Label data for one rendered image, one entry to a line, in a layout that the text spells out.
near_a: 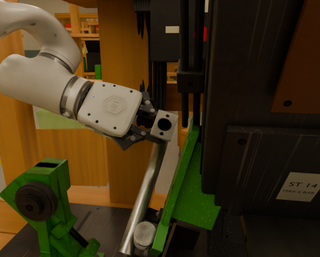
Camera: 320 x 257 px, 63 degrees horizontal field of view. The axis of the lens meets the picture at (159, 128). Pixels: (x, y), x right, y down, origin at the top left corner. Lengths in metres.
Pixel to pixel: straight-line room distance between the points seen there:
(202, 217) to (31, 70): 0.40
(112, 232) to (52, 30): 0.52
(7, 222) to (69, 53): 0.58
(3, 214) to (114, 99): 0.61
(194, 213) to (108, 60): 0.50
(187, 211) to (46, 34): 0.40
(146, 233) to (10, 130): 0.65
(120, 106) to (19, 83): 0.18
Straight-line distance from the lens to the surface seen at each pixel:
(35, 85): 0.53
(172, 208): 0.43
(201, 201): 0.43
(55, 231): 0.59
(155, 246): 0.44
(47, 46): 0.57
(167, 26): 0.63
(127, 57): 0.75
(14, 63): 0.56
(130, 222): 0.56
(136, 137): 0.49
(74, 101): 0.50
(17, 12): 0.49
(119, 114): 0.48
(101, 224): 0.81
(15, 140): 0.99
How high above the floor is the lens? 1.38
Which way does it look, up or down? 18 degrees down
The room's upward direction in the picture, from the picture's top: straight up
